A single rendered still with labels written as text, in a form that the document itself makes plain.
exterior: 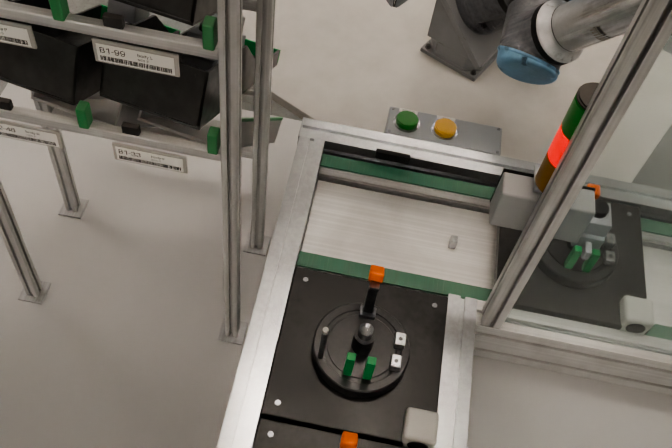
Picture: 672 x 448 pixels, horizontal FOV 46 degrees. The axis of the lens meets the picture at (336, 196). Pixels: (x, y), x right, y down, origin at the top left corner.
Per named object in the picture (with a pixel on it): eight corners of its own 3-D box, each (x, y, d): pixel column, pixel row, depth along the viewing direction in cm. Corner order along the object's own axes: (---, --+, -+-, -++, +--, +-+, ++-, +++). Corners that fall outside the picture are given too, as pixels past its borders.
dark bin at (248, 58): (196, 38, 119) (204, -10, 115) (277, 65, 117) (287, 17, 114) (98, 96, 94) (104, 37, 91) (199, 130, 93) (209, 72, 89)
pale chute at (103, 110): (118, 101, 136) (125, 76, 135) (188, 125, 135) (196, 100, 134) (29, 98, 109) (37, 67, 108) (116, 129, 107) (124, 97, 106)
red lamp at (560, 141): (547, 138, 97) (560, 111, 93) (587, 146, 97) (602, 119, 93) (547, 170, 94) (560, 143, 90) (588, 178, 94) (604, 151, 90)
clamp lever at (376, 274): (362, 304, 116) (371, 263, 112) (375, 307, 116) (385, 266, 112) (359, 320, 113) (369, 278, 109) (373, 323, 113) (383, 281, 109)
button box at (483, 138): (385, 126, 151) (390, 104, 146) (494, 148, 150) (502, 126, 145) (380, 154, 146) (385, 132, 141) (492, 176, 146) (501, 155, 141)
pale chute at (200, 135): (204, 118, 136) (211, 93, 135) (275, 142, 134) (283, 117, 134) (136, 119, 108) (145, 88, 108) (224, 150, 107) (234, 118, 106)
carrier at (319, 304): (294, 272, 124) (299, 227, 114) (446, 303, 123) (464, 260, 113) (259, 420, 109) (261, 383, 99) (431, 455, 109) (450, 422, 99)
